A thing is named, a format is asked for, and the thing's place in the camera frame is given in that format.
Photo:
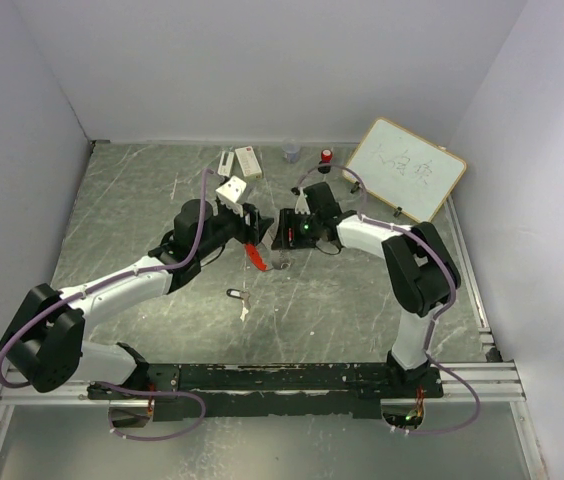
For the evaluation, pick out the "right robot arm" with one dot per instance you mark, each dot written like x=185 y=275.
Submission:
x=423 y=276

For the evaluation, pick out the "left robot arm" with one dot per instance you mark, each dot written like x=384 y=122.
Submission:
x=44 y=346

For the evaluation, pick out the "small whiteboard wood frame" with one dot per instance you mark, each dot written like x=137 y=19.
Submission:
x=404 y=170

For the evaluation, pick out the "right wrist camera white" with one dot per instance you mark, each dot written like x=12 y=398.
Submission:
x=301 y=206

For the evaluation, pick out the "clear paperclip jar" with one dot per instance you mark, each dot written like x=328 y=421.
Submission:
x=291 y=150

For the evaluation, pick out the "white staples box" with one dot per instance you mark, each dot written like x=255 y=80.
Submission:
x=249 y=164

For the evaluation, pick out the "red black stamp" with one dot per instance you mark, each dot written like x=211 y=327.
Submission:
x=325 y=161

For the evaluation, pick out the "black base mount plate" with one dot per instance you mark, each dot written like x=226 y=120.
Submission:
x=291 y=389

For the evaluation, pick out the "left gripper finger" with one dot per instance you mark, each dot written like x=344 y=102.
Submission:
x=251 y=214
x=266 y=231

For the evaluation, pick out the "white stapler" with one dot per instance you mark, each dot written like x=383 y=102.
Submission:
x=226 y=163

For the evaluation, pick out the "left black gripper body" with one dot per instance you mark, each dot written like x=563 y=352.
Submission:
x=248 y=233

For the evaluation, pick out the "black key tag with key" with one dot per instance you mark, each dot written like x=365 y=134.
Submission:
x=241 y=295

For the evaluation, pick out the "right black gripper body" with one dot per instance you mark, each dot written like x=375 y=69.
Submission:
x=305 y=227

